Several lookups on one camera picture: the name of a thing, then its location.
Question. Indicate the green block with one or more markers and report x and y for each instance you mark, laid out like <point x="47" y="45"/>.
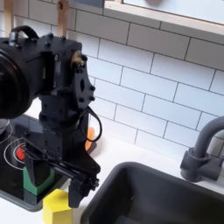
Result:
<point x="43" y="185"/>

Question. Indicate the yellow block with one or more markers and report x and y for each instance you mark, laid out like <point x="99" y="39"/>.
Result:
<point x="57" y="208"/>

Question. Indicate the orange toy carrot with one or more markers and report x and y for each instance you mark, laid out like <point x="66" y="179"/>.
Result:
<point x="90" y="140"/>

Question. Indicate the black toy stove top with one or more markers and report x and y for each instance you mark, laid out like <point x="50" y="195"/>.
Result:
<point x="11" y="180"/>

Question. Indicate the dark grey sink basin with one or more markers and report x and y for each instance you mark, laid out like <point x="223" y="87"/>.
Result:
<point x="163" y="198"/>

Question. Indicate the wooden spoon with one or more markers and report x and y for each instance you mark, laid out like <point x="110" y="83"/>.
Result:
<point x="62" y="20"/>

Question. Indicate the slotted wooden spatula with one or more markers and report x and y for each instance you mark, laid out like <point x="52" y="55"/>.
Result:
<point x="8" y="17"/>

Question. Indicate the dark grey tap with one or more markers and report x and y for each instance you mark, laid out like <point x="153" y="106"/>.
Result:
<point x="201" y="145"/>

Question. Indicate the grey range hood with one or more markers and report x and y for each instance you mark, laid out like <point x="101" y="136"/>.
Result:
<point x="87" y="3"/>

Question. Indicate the white toy microwave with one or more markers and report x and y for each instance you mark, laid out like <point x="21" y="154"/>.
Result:
<point x="189" y="10"/>

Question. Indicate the light wooden kitchen frame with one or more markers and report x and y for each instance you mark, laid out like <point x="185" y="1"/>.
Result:
<point x="175" y="22"/>

